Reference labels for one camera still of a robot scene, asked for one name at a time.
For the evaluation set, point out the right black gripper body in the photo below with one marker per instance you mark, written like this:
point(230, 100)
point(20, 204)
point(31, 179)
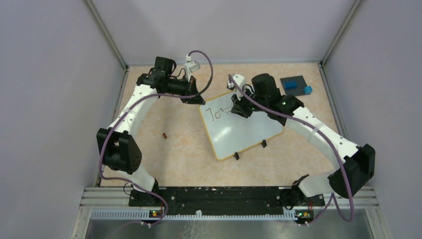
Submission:
point(248, 105)

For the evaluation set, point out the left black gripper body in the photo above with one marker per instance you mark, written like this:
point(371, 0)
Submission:
point(192, 81)

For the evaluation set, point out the yellow-framed whiteboard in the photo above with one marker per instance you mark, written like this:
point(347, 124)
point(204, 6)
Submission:
point(229, 134)

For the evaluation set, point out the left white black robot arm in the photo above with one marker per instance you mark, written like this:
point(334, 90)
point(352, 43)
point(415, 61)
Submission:
point(117, 145)

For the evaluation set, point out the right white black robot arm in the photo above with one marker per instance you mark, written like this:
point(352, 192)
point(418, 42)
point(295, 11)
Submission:
point(353, 164)

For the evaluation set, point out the dark blue lego brick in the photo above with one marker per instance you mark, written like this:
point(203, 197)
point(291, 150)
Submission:
point(289, 85)

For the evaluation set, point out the grey lego baseplate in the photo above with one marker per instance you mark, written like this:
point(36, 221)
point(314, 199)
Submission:
point(301, 84)

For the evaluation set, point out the light blue lego brick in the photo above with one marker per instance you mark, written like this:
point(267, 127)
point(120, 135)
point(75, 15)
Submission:
point(308, 90)

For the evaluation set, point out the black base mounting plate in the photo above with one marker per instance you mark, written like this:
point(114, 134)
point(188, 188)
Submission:
point(219, 201)

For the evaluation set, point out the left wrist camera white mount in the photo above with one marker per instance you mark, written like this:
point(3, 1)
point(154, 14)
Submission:
point(190, 67)

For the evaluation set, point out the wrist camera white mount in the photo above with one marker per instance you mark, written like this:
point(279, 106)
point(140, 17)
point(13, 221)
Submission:
point(190, 67)
point(236, 82)

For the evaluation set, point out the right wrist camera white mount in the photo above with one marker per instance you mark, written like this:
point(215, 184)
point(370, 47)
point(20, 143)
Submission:
point(236, 82)

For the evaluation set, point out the white cable duct strip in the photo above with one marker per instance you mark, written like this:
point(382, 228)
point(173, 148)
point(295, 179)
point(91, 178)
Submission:
point(146, 215)

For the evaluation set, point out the aluminium frame rail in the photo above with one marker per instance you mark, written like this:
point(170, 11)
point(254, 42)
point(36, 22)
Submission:
point(314, 222)

